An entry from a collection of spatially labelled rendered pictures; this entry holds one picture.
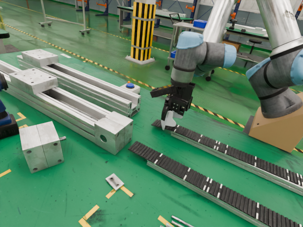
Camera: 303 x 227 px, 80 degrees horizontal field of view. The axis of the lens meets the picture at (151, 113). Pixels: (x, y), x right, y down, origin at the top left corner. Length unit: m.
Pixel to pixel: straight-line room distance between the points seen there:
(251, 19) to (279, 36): 7.31
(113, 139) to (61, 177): 0.18
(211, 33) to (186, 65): 0.24
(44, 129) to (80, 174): 0.17
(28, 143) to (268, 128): 0.86
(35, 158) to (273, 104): 0.88
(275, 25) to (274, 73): 0.16
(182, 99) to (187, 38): 0.20
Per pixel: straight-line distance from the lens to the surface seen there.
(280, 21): 0.80
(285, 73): 0.78
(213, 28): 0.81
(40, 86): 0.86
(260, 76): 0.86
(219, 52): 0.63
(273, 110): 0.90
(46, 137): 0.60
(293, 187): 0.77
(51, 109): 0.81
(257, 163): 0.74
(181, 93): 0.65
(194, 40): 0.58
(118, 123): 0.62
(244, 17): 8.14
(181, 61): 0.60
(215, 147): 0.72
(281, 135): 0.91
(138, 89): 0.95
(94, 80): 0.96
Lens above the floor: 1.25
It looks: 33 degrees down
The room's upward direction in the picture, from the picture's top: 8 degrees clockwise
